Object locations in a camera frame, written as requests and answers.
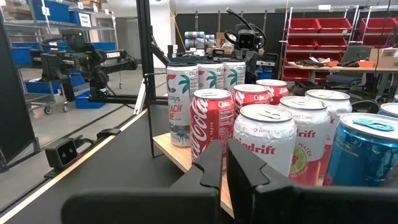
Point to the black flat panel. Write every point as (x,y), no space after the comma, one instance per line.
(14,109)

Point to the black table-level camera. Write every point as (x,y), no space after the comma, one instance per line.
(61,153)

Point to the black Trossen-labelled robot arm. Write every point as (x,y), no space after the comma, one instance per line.
(93,62)

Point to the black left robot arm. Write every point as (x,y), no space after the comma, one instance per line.
(248,18)

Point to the blue grey fabric rolls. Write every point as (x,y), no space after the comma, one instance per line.
(196,39)

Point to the wooden work table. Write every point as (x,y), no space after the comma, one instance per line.
(342,69)

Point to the red Coca-Cola can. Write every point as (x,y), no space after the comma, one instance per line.
(276,88)
(250,96)
(208,124)

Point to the cardboard box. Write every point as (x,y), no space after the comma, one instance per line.
(385,57)
(222,39)

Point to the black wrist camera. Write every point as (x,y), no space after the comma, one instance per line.
(246,40)

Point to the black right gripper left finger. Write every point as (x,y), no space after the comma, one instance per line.
(140,205)

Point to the dark office chair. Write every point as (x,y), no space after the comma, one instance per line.
(345,79)

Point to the red storage bin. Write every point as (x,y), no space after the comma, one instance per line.
(304,25)
(301,43)
(334,25)
(377,25)
(376,40)
(331,43)

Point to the blue storage bin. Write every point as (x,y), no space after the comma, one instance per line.
(56,11)
(104,46)
(87,101)
(20,55)
(76,18)
(42,86)

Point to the white pink Spindrift can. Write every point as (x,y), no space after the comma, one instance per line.
(311,133)
(337,105)
(267,137)

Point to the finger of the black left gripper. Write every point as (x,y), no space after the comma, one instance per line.
(240,54)
(252,67)

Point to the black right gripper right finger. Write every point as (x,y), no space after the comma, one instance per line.
(311,205)

